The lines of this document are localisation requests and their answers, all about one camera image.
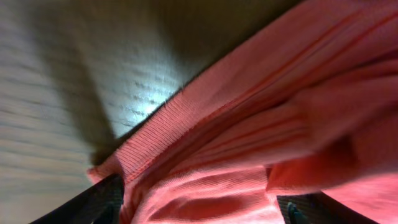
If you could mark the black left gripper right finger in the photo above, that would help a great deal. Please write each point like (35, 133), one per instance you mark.
(318, 209)

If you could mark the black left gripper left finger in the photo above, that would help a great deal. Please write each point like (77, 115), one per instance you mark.
(99, 204)

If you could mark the red t-shirt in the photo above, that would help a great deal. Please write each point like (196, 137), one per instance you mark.
(307, 104)

